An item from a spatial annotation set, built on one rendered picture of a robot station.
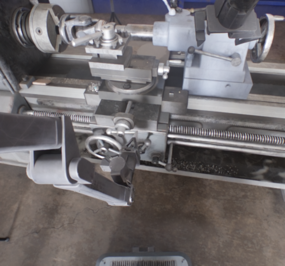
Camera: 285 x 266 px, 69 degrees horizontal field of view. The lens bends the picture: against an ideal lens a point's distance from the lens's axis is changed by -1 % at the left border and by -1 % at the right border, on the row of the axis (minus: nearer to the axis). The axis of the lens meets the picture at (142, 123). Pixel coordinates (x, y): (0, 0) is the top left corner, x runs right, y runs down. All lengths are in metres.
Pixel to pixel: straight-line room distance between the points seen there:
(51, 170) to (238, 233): 1.50
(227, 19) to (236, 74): 0.67
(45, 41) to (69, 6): 3.56
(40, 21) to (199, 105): 0.89
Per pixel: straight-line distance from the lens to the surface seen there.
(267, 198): 1.93
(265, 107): 1.20
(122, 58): 1.02
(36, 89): 1.36
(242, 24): 0.52
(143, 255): 1.35
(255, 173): 1.49
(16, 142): 0.33
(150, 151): 1.18
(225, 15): 0.49
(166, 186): 1.75
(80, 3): 4.66
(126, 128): 0.95
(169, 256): 1.35
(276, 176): 1.54
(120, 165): 0.72
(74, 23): 1.22
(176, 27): 1.07
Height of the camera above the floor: 1.59
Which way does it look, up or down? 49 degrees down
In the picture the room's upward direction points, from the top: 3 degrees counter-clockwise
